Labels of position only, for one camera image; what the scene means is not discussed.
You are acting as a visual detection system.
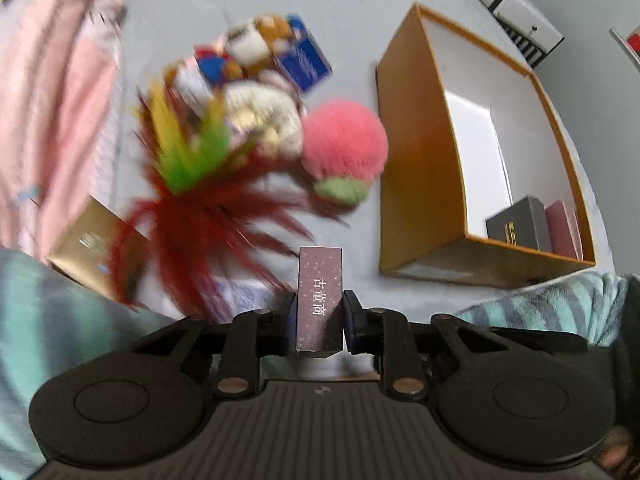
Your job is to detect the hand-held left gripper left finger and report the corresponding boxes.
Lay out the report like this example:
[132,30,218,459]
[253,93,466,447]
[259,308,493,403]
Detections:
[131,291,297,397]

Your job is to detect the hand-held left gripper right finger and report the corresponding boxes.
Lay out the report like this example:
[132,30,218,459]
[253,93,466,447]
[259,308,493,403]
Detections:
[342,290,511,401]

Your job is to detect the dark purple speckled box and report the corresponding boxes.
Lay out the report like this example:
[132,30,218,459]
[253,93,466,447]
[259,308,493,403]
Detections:
[296,246,347,358]

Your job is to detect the orange storage box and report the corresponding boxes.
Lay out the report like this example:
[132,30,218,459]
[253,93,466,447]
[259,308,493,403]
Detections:
[376,2,598,288]

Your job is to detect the pink plush peach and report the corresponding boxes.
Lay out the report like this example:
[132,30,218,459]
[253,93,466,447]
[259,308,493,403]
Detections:
[300,100,390,206]

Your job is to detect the white blue patterned packet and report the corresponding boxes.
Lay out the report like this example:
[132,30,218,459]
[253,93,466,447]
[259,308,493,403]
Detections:
[215,280,281,323]

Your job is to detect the red green feather shuttlecock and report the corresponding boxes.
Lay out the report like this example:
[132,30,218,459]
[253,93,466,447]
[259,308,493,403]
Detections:
[107,77,351,326]

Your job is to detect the grey box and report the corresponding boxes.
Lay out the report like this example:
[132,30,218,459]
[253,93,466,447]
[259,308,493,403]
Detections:
[485,196,553,253]

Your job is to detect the person's right leg teal striped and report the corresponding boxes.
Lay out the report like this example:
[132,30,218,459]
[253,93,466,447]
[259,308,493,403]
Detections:
[452,272,631,348]

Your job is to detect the person's leg teal striped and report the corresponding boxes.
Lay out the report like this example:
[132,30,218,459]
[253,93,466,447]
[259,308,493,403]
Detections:
[0,247,191,468]
[452,272,631,348]

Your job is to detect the white plush toy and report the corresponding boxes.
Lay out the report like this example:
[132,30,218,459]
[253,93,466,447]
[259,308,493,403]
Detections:
[220,82,306,158]

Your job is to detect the gold box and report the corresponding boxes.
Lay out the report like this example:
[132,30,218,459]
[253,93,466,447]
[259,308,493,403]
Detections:
[46,195,151,306]

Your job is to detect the pink box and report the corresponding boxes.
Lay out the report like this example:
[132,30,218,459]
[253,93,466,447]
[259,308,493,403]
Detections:
[545,200,585,261]

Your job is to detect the person's left leg teal striped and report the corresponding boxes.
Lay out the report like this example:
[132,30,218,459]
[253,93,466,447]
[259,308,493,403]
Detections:
[0,247,191,468]

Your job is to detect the white pink packet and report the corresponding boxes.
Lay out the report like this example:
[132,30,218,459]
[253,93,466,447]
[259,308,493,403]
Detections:
[162,60,216,111]

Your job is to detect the blue box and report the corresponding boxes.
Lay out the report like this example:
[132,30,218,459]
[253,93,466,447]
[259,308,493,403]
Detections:
[272,14,333,95]

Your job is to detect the plush toy with blue cap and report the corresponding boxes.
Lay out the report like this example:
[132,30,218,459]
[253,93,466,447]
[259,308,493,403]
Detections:
[192,44,247,86]

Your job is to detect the brown white plush bear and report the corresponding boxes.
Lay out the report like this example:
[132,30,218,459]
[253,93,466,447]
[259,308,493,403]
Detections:
[222,12,296,78]

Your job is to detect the pink white quilt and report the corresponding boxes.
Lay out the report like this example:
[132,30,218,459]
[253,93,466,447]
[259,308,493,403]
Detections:
[0,0,131,261]

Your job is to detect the white red wall poster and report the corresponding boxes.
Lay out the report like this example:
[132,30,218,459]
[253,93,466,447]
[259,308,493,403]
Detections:
[609,26,640,72]

